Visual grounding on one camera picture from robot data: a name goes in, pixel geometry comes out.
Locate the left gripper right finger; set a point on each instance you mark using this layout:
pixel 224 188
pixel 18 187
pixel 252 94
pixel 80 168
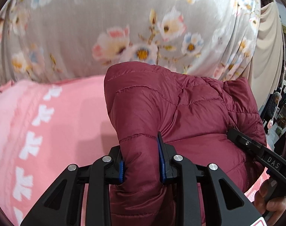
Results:
pixel 203 194

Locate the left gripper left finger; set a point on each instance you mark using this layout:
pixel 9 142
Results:
pixel 80 195

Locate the maroon quilted puffer jacket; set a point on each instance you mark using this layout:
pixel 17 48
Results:
pixel 191 113

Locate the person's right hand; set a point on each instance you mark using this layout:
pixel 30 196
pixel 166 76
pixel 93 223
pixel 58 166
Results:
pixel 277 205

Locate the pink fleece blanket white prints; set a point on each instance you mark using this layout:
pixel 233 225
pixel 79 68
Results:
pixel 43 129

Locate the beige curtain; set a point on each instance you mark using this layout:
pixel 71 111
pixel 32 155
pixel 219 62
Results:
pixel 266 64

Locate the grey floral bed sheet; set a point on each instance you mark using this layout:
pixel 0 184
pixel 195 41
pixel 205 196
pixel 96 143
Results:
pixel 51 40

